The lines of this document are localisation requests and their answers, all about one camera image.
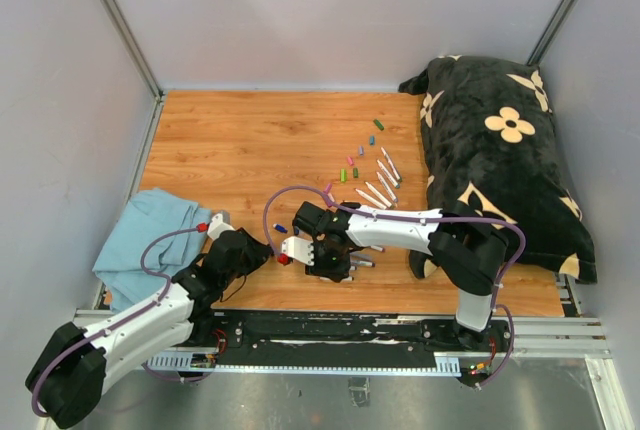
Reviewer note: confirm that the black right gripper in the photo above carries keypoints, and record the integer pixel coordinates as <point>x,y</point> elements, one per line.
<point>335,273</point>

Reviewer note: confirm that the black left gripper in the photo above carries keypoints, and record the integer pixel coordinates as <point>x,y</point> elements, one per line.
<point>258,252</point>

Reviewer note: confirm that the navy cap marker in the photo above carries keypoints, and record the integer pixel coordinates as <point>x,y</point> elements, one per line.
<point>363,263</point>

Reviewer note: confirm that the small blue pen cap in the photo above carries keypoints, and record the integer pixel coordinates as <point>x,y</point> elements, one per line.
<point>280,228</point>

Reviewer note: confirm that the light green cap marker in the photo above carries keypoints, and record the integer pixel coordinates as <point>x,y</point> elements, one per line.
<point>352,205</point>

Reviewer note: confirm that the lavender cap marker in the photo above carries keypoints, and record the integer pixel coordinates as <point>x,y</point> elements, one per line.
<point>387,187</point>

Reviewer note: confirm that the dark green cap marker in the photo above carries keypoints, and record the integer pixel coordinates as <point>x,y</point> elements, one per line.
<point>391,164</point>

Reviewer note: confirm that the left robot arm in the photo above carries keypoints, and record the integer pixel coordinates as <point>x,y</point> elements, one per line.
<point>78,365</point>

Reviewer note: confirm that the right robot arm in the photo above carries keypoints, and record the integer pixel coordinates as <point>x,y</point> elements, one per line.
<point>469,250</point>

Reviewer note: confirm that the light blue cloth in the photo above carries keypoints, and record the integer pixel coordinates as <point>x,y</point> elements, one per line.
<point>155,232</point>

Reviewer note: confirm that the black floral pillow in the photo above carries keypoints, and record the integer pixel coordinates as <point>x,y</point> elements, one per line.
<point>489,139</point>

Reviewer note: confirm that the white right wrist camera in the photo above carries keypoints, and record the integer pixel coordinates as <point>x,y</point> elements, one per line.
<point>298,249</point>

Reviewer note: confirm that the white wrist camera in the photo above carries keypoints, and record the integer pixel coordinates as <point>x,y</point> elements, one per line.
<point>298,249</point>
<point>219,223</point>

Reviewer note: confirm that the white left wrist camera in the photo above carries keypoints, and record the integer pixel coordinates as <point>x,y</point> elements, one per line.
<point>219,223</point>

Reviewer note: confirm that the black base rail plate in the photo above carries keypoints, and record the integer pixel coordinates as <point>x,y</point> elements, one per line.
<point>340,340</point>

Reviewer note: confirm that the aluminium frame rails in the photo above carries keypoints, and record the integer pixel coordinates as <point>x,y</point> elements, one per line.
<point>557,373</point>

